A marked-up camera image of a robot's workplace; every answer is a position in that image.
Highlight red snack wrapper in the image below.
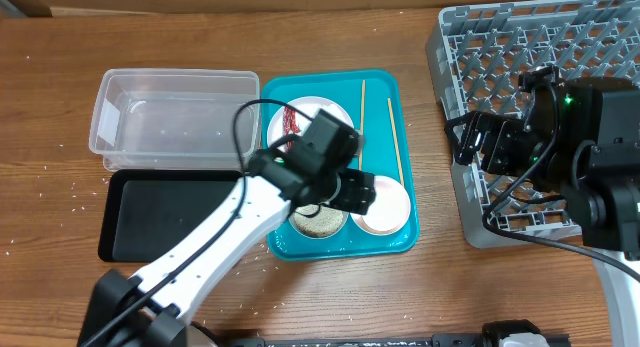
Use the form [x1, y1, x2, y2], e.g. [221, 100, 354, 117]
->
[283, 107, 301, 135]

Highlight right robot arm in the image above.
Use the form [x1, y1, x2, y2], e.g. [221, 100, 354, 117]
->
[444, 73, 639, 346]

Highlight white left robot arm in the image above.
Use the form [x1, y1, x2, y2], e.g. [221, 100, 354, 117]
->
[78, 144, 376, 346]

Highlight grey bowl of rice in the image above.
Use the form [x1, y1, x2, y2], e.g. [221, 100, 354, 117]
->
[289, 205, 348, 239]

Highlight white shallow bowl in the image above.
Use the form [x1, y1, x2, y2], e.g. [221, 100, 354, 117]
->
[350, 176, 411, 236]

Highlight white round plate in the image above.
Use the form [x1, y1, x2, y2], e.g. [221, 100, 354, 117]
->
[266, 96, 354, 146]

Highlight teal serving tray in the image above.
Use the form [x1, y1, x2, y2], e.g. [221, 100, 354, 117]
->
[261, 69, 420, 261]

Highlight right wooden chopstick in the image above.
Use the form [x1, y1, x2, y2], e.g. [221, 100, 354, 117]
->
[387, 97, 405, 187]

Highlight black plastic tray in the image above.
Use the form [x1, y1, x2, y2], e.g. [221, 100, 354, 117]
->
[98, 169, 240, 263]

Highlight clear plastic bin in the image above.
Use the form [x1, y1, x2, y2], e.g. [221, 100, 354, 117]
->
[88, 68, 261, 171]

